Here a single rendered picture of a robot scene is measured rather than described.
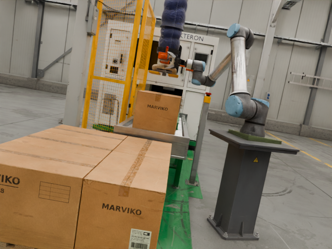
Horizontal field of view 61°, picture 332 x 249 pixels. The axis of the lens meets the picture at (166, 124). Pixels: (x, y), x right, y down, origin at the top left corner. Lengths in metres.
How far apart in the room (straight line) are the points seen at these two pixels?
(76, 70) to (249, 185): 2.26
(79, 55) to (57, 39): 9.20
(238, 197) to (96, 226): 1.14
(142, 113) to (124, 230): 1.40
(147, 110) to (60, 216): 1.41
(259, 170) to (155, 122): 1.01
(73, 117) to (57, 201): 2.08
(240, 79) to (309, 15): 10.52
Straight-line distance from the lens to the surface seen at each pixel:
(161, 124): 2.63
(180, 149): 2.60
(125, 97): 3.35
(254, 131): 2.18
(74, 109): 3.47
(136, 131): 2.59
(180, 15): 2.90
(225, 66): 2.58
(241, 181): 2.19
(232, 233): 2.35
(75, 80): 3.45
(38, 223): 1.59
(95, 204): 1.45
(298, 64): 12.22
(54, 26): 12.77
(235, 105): 2.05
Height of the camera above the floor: 1.04
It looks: 8 degrees down
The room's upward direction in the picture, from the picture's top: 10 degrees clockwise
